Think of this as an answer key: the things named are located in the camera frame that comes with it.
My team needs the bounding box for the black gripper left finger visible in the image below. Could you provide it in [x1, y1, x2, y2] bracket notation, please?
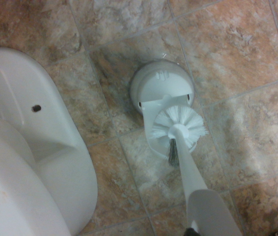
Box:
[183, 227, 200, 236]

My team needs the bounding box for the white toilet brush grey handle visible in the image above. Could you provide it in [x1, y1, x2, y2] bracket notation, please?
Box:
[150, 105, 243, 236]

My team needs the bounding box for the white toilet brush holder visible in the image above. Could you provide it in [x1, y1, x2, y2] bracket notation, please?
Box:
[129, 59, 196, 161]

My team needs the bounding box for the white toilet bowl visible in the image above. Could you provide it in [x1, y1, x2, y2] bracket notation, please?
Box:
[0, 47, 99, 236]

